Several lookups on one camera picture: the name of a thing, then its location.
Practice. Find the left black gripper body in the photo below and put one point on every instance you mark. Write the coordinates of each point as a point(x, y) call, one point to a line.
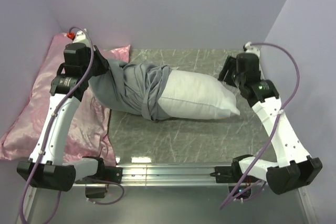
point(99, 66)

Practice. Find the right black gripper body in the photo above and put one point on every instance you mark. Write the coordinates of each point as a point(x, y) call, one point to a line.
point(237, 78)

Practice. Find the grey pillowcase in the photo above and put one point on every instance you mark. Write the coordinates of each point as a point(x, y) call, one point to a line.
point(132, 88)

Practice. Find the white pillow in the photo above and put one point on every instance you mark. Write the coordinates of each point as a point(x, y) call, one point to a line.
point(197, 96)

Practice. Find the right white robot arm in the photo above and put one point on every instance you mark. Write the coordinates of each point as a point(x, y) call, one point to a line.
point(294, 167)

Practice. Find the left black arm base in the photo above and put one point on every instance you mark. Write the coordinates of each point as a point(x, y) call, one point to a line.
point(98, 185)

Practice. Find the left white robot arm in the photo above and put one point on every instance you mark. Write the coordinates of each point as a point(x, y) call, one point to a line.
point(45, 168)

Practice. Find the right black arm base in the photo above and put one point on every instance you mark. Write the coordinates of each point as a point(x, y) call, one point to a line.
point(230, 175)

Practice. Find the pink floral pillow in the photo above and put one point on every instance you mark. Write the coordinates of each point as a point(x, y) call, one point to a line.
point(88, 133)

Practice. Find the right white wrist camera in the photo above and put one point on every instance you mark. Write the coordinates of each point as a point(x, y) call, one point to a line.
point(249, 48)

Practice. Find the aluminium side rail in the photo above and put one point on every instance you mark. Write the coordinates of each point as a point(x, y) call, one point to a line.
point(261, 65)

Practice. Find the aluminium mounting rail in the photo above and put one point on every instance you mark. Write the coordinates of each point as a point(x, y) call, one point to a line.
point(174, 174)

